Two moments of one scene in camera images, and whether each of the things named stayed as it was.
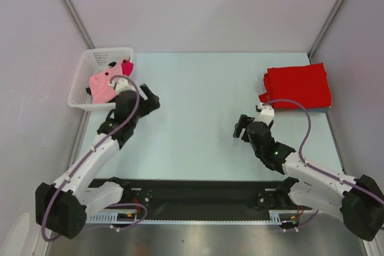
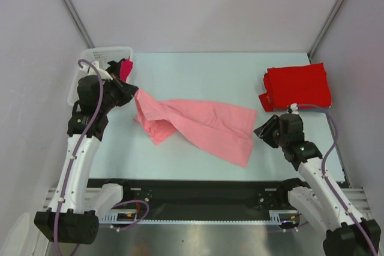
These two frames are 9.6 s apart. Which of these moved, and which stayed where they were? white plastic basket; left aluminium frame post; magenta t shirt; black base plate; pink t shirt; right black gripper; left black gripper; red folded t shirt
Moved: right black gripper; pink t shirt; left black gripper
Stayed: left aluminium frame post; magenta t shirt; white plastic basket; black base plate; red folded t shirt
